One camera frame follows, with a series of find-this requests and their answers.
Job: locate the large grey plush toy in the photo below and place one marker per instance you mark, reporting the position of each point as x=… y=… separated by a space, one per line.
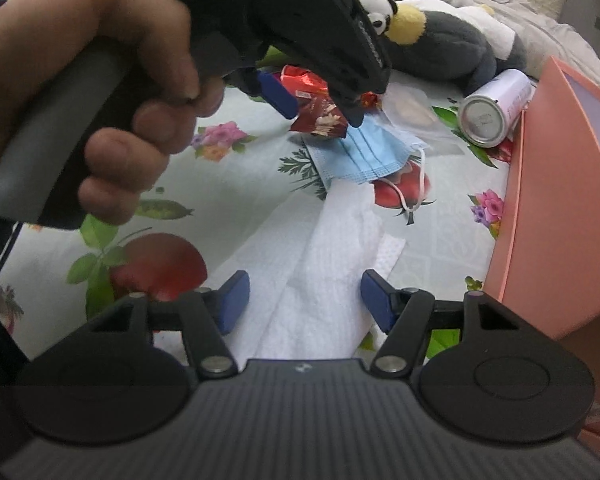
x=455 y=50

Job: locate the blue face mask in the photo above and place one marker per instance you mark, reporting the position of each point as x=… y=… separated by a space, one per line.
x=365 y=155

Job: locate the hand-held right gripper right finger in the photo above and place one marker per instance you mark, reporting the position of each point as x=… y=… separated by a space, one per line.
x=377 y=300

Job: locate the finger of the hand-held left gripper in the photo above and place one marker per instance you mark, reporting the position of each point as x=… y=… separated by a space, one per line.
x=355 y=115
x=280 y=97

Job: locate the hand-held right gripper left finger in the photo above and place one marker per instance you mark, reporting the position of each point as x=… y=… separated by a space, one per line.
x=235 y=300

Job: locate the person's left hand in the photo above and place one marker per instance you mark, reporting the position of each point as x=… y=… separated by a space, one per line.
x=80 y=5

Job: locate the white tissue paper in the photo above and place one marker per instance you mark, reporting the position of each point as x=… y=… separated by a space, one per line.
x=320 y=260

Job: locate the small panda plush toy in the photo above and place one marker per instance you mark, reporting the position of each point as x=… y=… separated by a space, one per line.
x=380 y=15

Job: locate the fruit printed mat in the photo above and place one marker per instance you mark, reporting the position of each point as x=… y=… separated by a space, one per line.
x=260 y=170

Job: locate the red snack packet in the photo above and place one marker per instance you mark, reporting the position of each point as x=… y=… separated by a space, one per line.
x=320 y=115

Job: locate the white can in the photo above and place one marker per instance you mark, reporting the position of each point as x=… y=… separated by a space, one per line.
x=490 y=110

